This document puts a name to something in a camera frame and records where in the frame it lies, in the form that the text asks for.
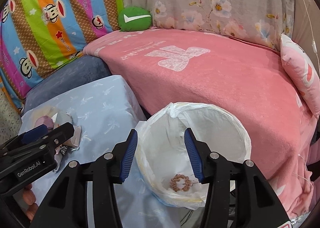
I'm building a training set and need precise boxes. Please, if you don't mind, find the mauve cloth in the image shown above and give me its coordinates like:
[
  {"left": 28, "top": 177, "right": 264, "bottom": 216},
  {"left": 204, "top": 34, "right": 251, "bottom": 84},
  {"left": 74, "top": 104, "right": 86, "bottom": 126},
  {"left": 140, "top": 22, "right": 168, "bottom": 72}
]
[{"left": 34, "top": 115, "right": 54, "bottom": 130}]

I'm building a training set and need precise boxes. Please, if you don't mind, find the grey sock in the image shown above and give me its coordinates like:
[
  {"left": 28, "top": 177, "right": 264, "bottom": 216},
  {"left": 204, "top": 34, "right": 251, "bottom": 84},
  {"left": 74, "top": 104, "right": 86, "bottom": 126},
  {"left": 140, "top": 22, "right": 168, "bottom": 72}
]
[{"left": 52, "top": 111, "right": 82, "bottom": 173}]

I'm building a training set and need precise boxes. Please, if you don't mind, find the pink leopard scrunchie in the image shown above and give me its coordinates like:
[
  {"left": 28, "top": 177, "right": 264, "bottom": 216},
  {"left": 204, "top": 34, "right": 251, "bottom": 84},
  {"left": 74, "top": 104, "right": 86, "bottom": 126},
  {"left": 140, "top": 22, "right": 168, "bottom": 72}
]
[{"left": 170, "top": 174, "right": 193, "bottom": 192}]

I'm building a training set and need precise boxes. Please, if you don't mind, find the white lined trash bin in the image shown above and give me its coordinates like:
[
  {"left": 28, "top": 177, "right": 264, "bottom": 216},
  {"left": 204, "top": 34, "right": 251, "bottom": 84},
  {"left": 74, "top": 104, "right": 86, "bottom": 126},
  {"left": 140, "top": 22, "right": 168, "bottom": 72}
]
[{"left": 135, "top": 102, "right": 252, "bottom": 210}]

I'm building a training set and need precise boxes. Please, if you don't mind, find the left hand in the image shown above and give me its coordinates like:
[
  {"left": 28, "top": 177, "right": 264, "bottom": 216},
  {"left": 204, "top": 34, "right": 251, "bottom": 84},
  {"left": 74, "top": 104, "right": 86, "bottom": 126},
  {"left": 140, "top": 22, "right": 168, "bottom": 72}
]
[{"left": 22, "top": 184, "right": 39, "bottom": 221}]

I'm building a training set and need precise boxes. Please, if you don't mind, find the light blue palm pillow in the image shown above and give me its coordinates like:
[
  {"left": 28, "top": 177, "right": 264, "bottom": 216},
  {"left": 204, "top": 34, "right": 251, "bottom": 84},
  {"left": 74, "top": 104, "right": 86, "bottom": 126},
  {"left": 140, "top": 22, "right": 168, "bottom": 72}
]
[{"left": 18, "top": 75, "right": 208, "bottom": 228}]

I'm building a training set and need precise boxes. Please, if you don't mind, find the dark blue cushion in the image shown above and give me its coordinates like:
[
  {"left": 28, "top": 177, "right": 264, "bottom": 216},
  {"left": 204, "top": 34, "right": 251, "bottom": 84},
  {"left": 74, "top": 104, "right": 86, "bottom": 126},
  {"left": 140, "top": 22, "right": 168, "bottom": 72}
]
[{"left": 23, "top": 55, "right": 112, "bottom": 113}]

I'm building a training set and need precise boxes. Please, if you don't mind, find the colorful monkey striped quilt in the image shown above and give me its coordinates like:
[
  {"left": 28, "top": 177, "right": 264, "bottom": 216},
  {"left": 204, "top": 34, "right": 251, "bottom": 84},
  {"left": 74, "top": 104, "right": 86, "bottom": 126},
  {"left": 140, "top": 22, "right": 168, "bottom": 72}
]
[{"left": 1, "top": 0, "right": 124, "bottom": 113}]

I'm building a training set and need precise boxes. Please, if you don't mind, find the pink towel blanket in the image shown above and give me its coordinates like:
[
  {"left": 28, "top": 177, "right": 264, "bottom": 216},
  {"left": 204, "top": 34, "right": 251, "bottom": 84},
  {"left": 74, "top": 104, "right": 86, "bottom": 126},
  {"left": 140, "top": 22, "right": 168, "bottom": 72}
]
[{"left": 84, "top": 28, "right": 317, "bottom": 218}]

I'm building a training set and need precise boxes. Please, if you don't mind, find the pink cartoon pillow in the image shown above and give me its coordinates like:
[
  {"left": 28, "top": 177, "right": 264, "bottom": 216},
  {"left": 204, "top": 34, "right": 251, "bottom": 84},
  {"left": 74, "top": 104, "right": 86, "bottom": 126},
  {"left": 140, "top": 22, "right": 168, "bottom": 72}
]
[{"left": 280, "top": 34, "right": 319, "bottom": 118}]

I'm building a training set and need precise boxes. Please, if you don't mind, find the green checkmark plush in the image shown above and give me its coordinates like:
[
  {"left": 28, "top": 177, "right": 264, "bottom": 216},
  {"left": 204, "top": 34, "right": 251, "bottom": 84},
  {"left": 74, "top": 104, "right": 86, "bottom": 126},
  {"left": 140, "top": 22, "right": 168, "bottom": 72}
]
[{"left": 118, "top": 7, "right": 152, "bottom": 32}]

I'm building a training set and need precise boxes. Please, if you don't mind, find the beige curtain fabric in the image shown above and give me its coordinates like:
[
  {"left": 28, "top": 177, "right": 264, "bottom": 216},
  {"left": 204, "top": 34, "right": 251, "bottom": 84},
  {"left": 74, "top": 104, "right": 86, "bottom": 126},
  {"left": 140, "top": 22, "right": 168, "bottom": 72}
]
[{"left": 292, "top": 0, "right": 319, "bottom": 74}]

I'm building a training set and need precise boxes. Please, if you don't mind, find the white cable with switch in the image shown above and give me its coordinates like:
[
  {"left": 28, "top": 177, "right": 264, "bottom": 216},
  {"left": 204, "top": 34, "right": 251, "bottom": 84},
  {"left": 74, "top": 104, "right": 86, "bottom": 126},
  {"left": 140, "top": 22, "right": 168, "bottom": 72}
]
[{"left": 290, "top": 0, "right": 320, "bottom": 55}]

